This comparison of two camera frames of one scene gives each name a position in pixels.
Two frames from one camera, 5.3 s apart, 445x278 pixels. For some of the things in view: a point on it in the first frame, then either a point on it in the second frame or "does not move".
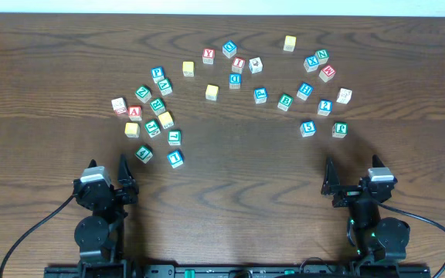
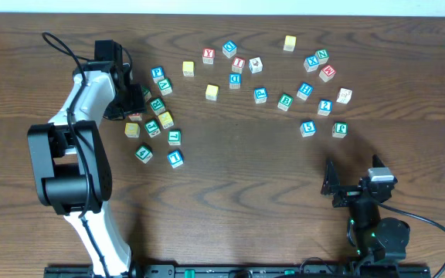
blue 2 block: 324,107 does not move
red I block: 238,65 does not move
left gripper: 129,185 -> 140,104
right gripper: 348,193 does not move
